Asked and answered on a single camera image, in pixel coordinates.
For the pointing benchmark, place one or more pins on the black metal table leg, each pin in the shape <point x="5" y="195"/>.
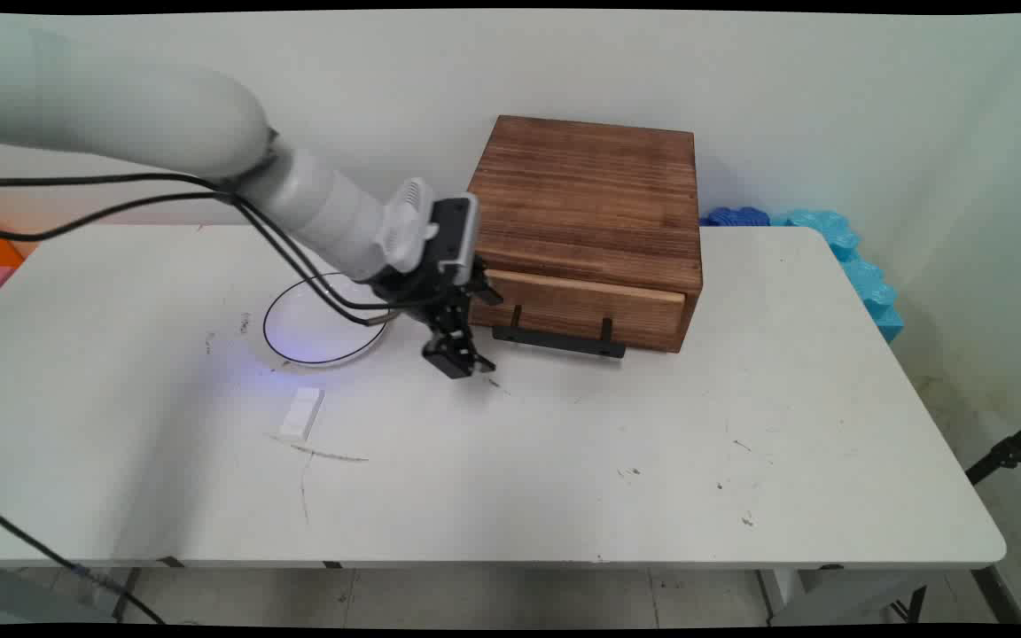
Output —
<point x="125" y="595"/>
<point x="998" y="595"/>

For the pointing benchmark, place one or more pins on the small white block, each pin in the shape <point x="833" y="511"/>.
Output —
<point x="302" y="414"/>

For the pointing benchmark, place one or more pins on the dark blue foam piece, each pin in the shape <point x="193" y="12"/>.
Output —
<point x="735" y="217"/>

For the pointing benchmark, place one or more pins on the white plate with black rim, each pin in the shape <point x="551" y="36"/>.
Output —
<point x="307" y="332"/>

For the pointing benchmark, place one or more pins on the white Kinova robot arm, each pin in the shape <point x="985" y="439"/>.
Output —
<point x="165" y="124"/>

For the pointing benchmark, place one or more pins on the dark wooden cabinet case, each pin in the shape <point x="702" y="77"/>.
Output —
<point x="590" y="190"/>

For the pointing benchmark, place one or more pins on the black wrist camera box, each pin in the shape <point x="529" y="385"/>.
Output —
<point x="455" y="232"/>

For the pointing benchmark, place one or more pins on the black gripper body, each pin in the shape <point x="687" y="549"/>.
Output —
<point x="435" y="288"/>

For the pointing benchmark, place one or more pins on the light blue foam piece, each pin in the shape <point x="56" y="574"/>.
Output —
<point x="865" y="283"/>

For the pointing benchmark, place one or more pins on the black tripod stand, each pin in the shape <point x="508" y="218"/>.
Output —
<point x="1007" y="456"/>

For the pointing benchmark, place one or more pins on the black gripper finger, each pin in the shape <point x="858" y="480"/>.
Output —
<point x="471" y="356"/>
<point x="444" y="354"/>

